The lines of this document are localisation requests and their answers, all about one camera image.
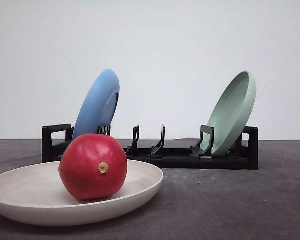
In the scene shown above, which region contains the blue plate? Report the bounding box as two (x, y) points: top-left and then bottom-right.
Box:
(72, 69), (121, 139)

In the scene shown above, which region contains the red pomegranate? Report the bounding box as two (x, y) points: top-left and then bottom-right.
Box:
(58, 133), (128, 200)

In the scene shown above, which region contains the black dish rack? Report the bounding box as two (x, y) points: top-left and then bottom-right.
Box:
(42, 124), (259, 172)

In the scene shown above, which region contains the white plate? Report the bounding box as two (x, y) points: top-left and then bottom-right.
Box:
(0, 160), (164, 226)

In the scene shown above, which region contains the green plate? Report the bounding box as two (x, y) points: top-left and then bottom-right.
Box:
(202, 71), (257, 156)

